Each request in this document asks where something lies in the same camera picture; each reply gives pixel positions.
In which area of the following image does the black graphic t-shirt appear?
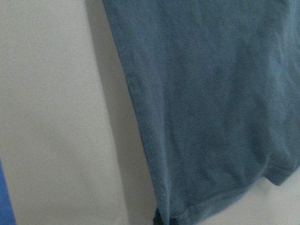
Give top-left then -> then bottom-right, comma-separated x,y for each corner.
104,0 -> 300,225

